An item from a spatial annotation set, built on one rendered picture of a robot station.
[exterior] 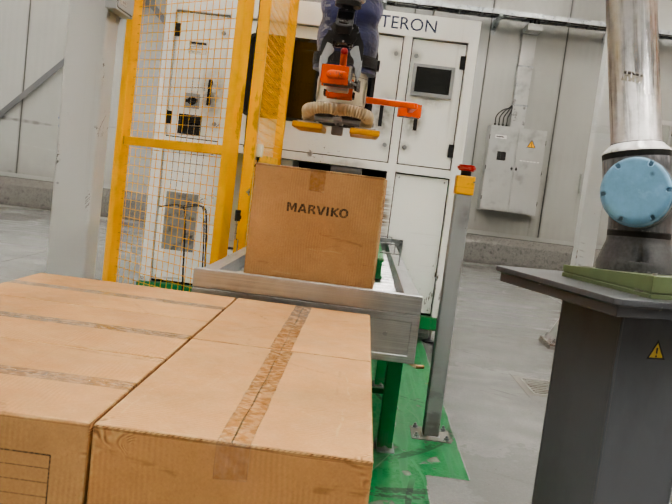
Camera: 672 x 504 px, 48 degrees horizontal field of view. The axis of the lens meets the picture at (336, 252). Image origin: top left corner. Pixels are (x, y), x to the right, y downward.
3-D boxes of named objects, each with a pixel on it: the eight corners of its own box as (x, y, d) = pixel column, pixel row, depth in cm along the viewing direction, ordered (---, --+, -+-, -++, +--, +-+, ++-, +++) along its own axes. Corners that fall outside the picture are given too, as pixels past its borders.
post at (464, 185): (420, 431, 295) (455, 174, 286) (437, 433, 295) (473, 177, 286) (421, 436, 289) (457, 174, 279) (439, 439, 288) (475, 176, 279)
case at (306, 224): (272, 270, 295) (284, 167, 291) (374, 283, 292) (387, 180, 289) (241, 290, 235) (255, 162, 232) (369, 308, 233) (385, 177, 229)
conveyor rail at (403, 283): (382, 272, 463) (386, 241, 461) (390, 273, 463) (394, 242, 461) (397, 358, 233) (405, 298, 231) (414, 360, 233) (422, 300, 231)
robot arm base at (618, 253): (630, 269, 203) (634, 232, 202) (693, 276, 186) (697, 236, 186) (578, 266, 194) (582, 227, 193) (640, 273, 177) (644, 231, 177)
